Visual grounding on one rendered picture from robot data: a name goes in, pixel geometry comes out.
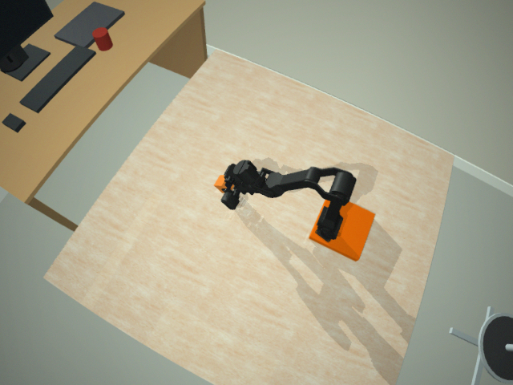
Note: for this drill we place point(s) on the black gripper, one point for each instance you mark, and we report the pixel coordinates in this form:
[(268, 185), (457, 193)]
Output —
[(230, 197)]

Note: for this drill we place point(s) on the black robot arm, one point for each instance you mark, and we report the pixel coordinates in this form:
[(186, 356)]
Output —
[(329, 221)]

